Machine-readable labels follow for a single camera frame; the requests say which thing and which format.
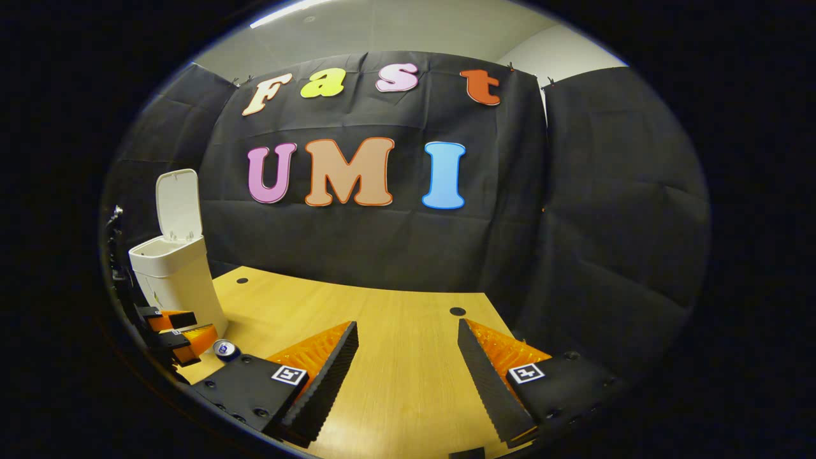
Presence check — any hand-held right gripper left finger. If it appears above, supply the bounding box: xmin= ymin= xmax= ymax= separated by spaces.
xmin=190 ymin=321 xmax=360 ymax=448

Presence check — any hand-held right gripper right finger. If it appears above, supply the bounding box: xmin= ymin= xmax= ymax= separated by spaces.
xmin=456 ymin=318 xmax=639 ymax=446

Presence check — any white desktop garbage bin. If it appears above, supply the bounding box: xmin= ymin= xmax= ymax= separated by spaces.
xmin=129 ymin=168 xmax=229 ymax=339

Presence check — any wooden desktop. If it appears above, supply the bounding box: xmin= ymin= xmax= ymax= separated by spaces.
xmin=175 ymin=266 xmax=530 ymax=459

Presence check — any black backdrop cloth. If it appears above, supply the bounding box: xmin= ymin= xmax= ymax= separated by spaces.
xmin=102 ymin=51 xmax=711 ymax=383

